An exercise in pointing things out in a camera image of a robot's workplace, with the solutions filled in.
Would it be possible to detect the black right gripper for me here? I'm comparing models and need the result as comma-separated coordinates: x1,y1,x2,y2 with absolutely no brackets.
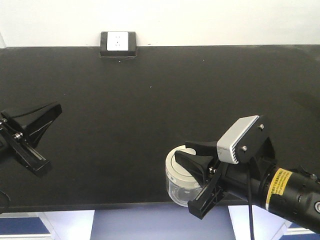
174,138,277,219

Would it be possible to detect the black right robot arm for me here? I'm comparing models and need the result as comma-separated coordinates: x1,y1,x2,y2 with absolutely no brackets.
174,138,320,233

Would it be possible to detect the black right camera cable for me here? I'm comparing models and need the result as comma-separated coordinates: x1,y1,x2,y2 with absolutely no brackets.
246,159,256,240

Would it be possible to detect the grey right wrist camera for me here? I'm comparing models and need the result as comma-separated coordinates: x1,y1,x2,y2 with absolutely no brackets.
216,115,270,165

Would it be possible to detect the glass jar with white lid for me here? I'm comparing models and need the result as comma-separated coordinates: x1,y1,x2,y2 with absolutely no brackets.
165,145,202,207

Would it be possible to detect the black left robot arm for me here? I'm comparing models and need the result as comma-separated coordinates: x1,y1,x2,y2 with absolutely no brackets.
0,102,62,178

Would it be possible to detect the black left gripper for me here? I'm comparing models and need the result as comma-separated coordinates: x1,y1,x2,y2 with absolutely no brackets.
0,102,62,178

